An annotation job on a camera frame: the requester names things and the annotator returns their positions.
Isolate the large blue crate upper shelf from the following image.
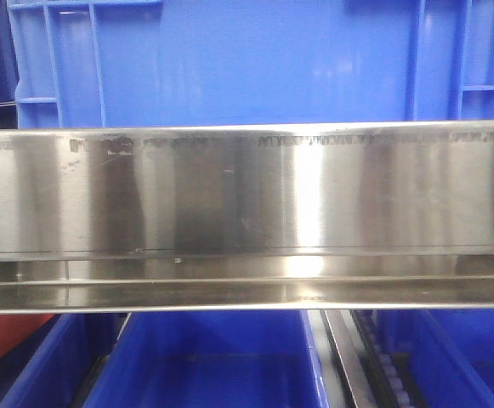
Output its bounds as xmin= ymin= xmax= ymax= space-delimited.
xmin=7 ymin=1 xmax=494 ymax=128

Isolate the blue bin lower middle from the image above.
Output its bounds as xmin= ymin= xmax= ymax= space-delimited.
xmin=84 ymin=310 xmax=328 ymax=407

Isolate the blue bin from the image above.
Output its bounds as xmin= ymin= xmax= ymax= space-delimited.
xmin=84 ymin=310 xmax=328 ymax=407
xmin=375 ymin=309 xmax=494 ymax=407
xmin=0 ymin=313 xmax=121 ymax=407

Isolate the blue bin lower left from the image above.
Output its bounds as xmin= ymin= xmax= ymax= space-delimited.
xmin=0 ymin=313 xmax=121 ymax=407

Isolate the blue bin lower right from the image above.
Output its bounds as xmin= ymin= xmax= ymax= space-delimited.
xmin=375 ymin=309 xmax=494 ymax=407

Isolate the stainless steel shelf rail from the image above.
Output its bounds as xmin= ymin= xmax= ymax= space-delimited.
xmin=0 ymin=121 xmax=494 ymax=313

